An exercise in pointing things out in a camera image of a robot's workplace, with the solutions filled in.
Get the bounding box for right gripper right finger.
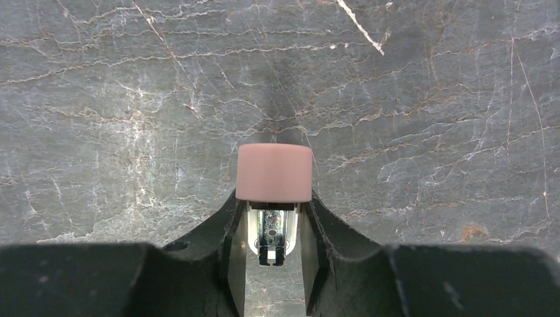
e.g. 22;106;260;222
299;197;559;316

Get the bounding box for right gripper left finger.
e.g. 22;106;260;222
1;195;247;316

